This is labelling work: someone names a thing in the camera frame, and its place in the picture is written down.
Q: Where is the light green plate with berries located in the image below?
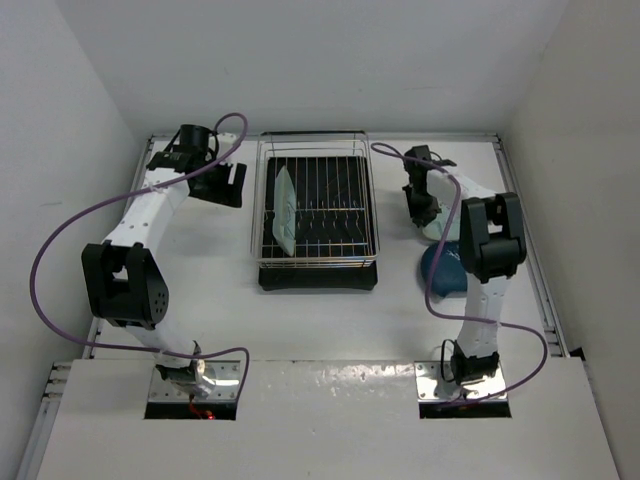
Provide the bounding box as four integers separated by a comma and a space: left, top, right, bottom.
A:
422, 202, 460, 242

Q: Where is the dark blue round plate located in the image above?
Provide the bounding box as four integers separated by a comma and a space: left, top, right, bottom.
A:
420, 241, 468, 298

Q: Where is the light green rectangular plate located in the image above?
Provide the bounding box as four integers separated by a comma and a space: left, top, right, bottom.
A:
272, 167, 297, 257

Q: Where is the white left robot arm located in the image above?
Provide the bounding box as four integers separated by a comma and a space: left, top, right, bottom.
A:
81, 124, 247, 400

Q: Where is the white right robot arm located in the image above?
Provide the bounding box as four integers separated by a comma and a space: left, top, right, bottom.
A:
403, 145, 526, 386

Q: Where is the black drip tray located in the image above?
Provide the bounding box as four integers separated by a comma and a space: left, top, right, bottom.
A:
253, 156, 378, 291

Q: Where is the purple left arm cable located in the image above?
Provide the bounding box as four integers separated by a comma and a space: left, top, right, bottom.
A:
28, 112, 251, 409

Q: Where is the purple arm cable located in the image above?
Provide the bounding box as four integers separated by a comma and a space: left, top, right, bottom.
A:
370, 142, 549, 409
28, 112, 251, 409

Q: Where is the metal wire dish rack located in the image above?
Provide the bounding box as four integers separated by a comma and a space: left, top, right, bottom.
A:
251, 130, 378, 269

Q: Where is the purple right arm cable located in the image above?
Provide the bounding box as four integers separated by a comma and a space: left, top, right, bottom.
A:
370, 142, 549, 409

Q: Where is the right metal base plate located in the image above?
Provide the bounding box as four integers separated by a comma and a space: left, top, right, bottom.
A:
414, 361, 507, 404

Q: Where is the metal base plate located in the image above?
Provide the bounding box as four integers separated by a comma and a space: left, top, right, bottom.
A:
414, 361, 507, 404
148, 360, 242, 404

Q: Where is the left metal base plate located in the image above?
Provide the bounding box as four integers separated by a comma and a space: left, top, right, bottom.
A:
148, 360, 242, 404

